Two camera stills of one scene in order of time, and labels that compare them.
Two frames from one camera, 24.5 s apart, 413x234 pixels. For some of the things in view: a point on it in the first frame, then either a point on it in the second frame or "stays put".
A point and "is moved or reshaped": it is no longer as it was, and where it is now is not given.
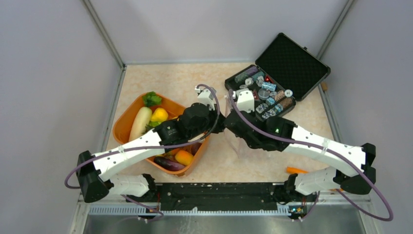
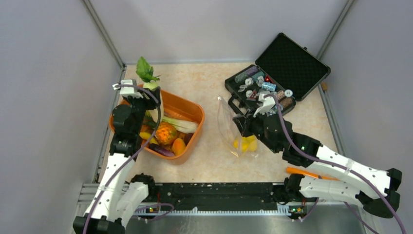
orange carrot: (292, 170) stays put
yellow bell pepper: (159, 115) is moved or reshaped
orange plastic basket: (122, 121) to (176, 104)
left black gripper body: (211, 119) to (140, 105)
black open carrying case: (284, 73) stays put
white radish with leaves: (143, 116) is moved or reshaped
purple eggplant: (168, 165) to (157, 148)
